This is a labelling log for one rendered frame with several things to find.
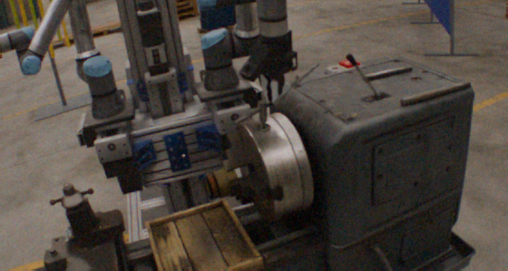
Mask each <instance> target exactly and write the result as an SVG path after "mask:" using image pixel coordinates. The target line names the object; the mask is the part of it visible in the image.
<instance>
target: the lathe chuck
mask: <svg viewBox="0 0 508 271"><path fill-rule="evenodd" d="M259 125H261V122H259V118H256V119H253V120H249V121H246V122H242V123H240V124H239V126H237V128H238V127H239V129H240V132H241V136H242V139H243V141H244V144H245V148H246V151H247V153H248V154H249V158H250V160H251V162H252V163H251V164H249V165H247V166H244V167H241V168H239V169H240V172H241V177H244V176H247V175H250V174H253V172H257V175H258V176H259V177H260V178H262V179H263V180H264V181H265V183H266V184H267V185H268V186H269V187H270V188H271V189H275V188H276V186H277V185H280V186H281V188H282V196H283V198H281V200H277V199H275V200H272V199H271V198H270V199H267V200H264V201H260V202H258V203H257V201H256V200H255V199H254V207H255V209H256V210H257V211H258V213H259V215H260V216H261V217H262V218H264V219H265V220H266V221H268V222H273V221H276V220H278V219H282V218H283V217H284V216H286V215H287V214H290V216H291V215H294V214H297V213H299V211H300V210H301V209H302V204H303V188H302V182H301V177H300V172H299V168H298V163H297V159H296V156H295V154H294V151H293V149H292V146H291V144H290V142H289V140H288V137H287V135H285V132H284V131H283V130H282V128H281V127H280V125H279V124H278V123H277V121H276V120H275V119H274V118H271V117H270V116H268V120H267V122H266V125H268V126H269V129H268V130H267V131H260V130H259V129H258V126H259ZM237 128H235V131H237V130H238V129H237Z"/></svg>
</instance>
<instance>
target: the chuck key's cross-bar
mask: <svg viewBox="0 0 508 271"><path fill-rule="evenodd" d="M318 66H319V63H318V62H316V63H315V64H314V65H313V66H311V67H310V68H309V69H308V70H306V71H305V72H304V73H302V74H301V75H300V76H299V77H298V79H297V80H295V81H294V82H293V83H292V84H291V85H290V86H291V87H290V90H292V89H293V88H294V87H295V86H296V85H297V84H298V83H300V82H301V81H302V80H303V79H304V78H306V77H307V75H309V74H310V73H311V72H312V71H313V70H314V69H316V68H317V67H318ZM290 90H289V91H290ZM289 91H288V92H289ZM288 92H285V93H284V94H283V96H282V97H281V98H283V97H284V96H285V94H286V93H288ZM259 112H262V108H260V107H258V108H257V109H255V111H252V112H250V113H247V114H246V115H244V116H242V117H240V118H238V119H236V120H235V121H234V124H235V125H238V124H240V123H242V121H244V120H246V119H248V118H250V117H252V116H253V115H255V114H257V113H259Z"/></svg>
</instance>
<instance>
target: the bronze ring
mask: <svg viewBox="0 0 508 271"><path fill-rule="evenodd" d="M237 178H238V175H237V172H236V170H234V169H231V170H228V171H226V169H225V168H224V167H222V168H221V169H218V170H215V171H212V173H211V174H208V175H206V176H204V182H205V187H206V190H207V192H208V195H209V197H210V200H213V199H218V198H220V199H222V198H226V197H230V198H231V197H233V196H234V193H233V191H232V186H231V183H230V181H231V180H232V179H237Z"/></svg>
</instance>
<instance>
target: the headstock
mask: <svg viewBox="0 0 508 271"><path fill-rule="evenodd" d="M360 63H362V64H363V65H364V67H362V66H360V68H361V71H362V72H363V74H367V73H373V72H377V71H381V70H385V69H387V70H388V69H392V68H396V67H399V66H403V65H407V64H408V65H410V64H411V65H412V66H413V70H412V71H407V72H402V73H397V74H393V75H389V76H382V77H378V78H375V79H371V80H369V81H370V82H371V84H372V85H373V86H374V88H375V89H376V91H377V92H378V93H380V94H381V95H384V99H382V100H376V99H374V98H373V96H375V95H374V93H373V91H372V89H371V88H370V87H369V85H368V84H367V83H366V81H364V80H363V77H362V76H361V74H360V73H359V72H358V69H357V68H354V69H350V70H347V71H343V72H340V73H333V72H331V71H324V72H323V74H325V75H322V76H312V77H308V78H306V79H303V80H302V81H301V82H300V83H298V84H297V85H296V86H295V87H294V88H293V89H292V90H290V91H289V92H288V93H286V94H285V96H284V97H283V98H281V99H280V102H279V104H278V105H277V106H275V104H272V105H271V106H269V115H270V114H274V113H280V114H282V115H284V116H285V117H287V118H288V119H289V120H290V122H291V124H292V125H293V126H294V128H295V129H296V131H297V133H298V136H299V137H301V139H302V140H303V141H304V143H305V145H306V147H307V151H308V155H309V157H310V161H311V166H312V171H313V182H314V199H312V203H311V205H310V208H309V209H308V210H305V211H303V212H304V213H305V214H306V215H307V216H308V217H309V219H310V220H311V221H312V222H313V223H314V224H315V226H316V227H318V228H319V229H320V231H321V232H322V233H323V234H324V235H325V236H326V237H327V239H328V241H329V242H330V243H331V244H335V245H338V246H342V245H345V244H348V243H350V242H352V241H353V240H355V239H357V238H359V237H360V236H361V234H362V233H363V232H364V231H365V230H368V229H370V228H372V227H376V226H378V225H379V224H381V223H383V222H386V221H388V220H389V219H391V218H395V217H398V216H399V215H400V214H403V213H405V212H407V211H409V210H411V209H414V208H417V207H419V205H422V204H423V203H426V202H427V201H430V200H431V199H434V198H437V197H439V196H440V195H442V194H444V193H445V192H447V191H449V190H452V189H455V188H457V187H459V186H462V185H463V184H464V177H465V170H466V163H467V156H468V149H469V141H470V135H471V128H472V114H473V107H474V90H473V88H472V85H471V86H470V87H467V88H465V89H463V88H462V89H460V90H457V91H453V92H449V93H447V94H444V95H443V94H441V95H438V96H435V97H433V98H430V99H427V100H424V101H420V102H416V103H413V104H410V105H406V106H402V104H401V102H400V100H401V99H402V98H405V97H411V96H414V95H417V94H420V93H423V92H429V91H431V90H434V89H437V88H443V87H445V86H448V85H451V84H454V83H459V82H463V80H460V79H458V78H455V77H453V76H452V75H451V74H448V73H443V72H440V71H438V70H436V69H433V68H430V67H428V66H427V65H424V64H421V63H418V62H414V61H412V60H409V59H406V57H403V56H399V57H396V58H391V57H387V55H386V56H382V57H378V58H376V59H372V60H368V61H362V62H360ZM325 111H328V113H324V112H325ZM336 112H342V113H343V114H339V115H338V116H335V115H334V114H333V113H336ZM352 112H353V113H356V112H358V114H357V116H356V117H354V116H349V114H350V113H352ZM325 156H326V157H325Z"/></svg>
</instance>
